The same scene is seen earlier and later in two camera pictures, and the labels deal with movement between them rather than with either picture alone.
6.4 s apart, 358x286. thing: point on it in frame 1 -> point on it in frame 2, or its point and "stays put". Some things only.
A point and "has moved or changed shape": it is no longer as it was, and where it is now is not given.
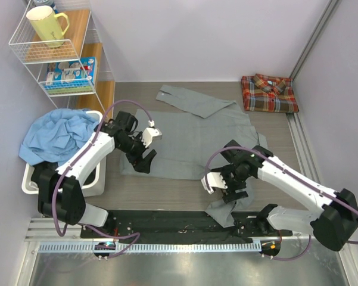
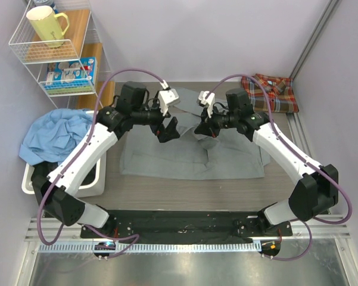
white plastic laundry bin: x=28 y=185 stays put
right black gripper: x=230 y=193 -> x=208 y=127
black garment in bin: x=49 y=167 stays put
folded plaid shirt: x=268 y=93 stays put
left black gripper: x=140 y=164 -> x=165 y=134
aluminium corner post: x=326 y=14 stays put
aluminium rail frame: x=331 y=255 stays put
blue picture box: x=71 y=77 stays put
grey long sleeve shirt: x=193 y=140 has moved or changed shape
